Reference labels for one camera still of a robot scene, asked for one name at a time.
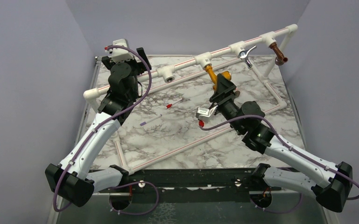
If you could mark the purple capped white pen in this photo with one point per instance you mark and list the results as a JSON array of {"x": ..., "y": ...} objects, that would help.
[{"x": 150, "y": 120}]

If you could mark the yellow water faucet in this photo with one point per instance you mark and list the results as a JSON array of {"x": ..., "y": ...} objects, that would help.
[{"x": 213, "y": 76}]

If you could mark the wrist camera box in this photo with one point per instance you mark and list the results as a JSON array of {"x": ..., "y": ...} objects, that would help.
[
  {"x": 204, "y": 115},
  {"x": 119, "y": 55}
]

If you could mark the white PVC pipe frame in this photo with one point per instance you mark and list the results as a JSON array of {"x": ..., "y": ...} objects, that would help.
[{"x": 167, "y": 73}]

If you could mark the chrome lever faucet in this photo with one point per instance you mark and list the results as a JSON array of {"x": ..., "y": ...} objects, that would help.
[{"x": 244, "y": 56}]

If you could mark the brown water faucet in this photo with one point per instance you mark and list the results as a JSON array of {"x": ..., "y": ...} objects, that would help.
[{"x": 280, "y": 59}]

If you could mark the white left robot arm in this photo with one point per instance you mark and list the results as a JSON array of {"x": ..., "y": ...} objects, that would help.
[{"x": 95, "y": 130}]

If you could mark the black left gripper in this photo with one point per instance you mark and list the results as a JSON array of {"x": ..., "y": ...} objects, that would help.
[{"x": 143, "y": 58}]

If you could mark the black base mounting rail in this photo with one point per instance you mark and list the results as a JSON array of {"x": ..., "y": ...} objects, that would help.
[{"x": 164, "y": 186}]

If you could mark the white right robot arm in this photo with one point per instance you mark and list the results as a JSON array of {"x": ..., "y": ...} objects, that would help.
[{"x": 329, "y": 183}]

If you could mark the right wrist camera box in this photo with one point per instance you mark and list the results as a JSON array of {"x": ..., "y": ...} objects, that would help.
[{"x": 204, "y": 115}]

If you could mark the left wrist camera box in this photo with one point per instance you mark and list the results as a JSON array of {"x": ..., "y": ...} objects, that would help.
[{"x": 119, "y": 55}]

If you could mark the red capped white pen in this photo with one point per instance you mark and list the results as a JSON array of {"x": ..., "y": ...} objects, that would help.
[{"x": 171, "y": 104}]

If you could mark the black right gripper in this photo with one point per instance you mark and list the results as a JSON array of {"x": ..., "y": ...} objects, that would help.
[{"x": 223, "y": 86}]

